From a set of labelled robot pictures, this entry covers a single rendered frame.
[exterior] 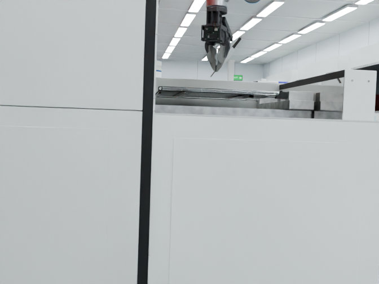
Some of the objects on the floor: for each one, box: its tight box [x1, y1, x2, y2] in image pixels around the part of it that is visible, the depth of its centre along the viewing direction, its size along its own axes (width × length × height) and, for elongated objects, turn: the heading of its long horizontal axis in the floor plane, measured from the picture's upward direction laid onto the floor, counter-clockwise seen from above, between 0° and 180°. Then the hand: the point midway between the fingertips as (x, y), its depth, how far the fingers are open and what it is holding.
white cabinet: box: [149, 114, 379, 284], centre depth 168 cm, size 64×96×82 cm
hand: (216, 68), depth 163 cm, fingers closed
